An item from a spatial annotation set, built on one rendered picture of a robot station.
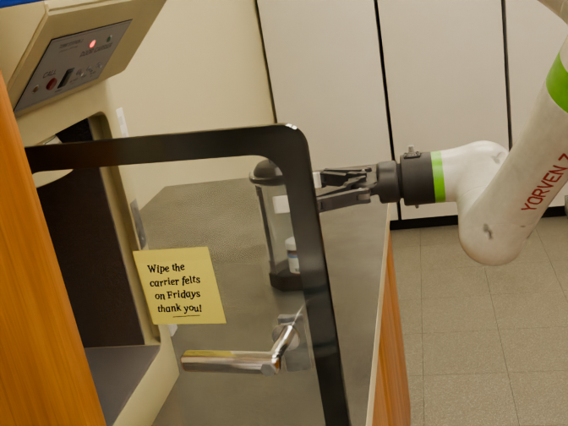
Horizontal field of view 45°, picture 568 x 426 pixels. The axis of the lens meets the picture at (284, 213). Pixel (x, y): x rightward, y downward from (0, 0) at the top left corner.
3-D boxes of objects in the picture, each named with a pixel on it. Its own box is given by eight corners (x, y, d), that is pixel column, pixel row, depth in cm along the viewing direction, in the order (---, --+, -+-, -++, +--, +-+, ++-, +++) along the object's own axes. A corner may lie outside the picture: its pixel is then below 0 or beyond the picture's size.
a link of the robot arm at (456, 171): (509, 166, 126) (511, 123, 117) (520, 220, 118) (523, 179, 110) (431, 173, 128) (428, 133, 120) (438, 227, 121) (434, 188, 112)
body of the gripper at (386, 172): (397, 154, 125) (347, 160, 127) (397, 167, 117) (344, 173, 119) (401, 193, 127) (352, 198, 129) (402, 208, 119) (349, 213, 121)
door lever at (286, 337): (205, 346, 64) (200, 322, 63) (303, 348, 60) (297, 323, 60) (181, 379, 59) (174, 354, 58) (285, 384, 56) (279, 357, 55)
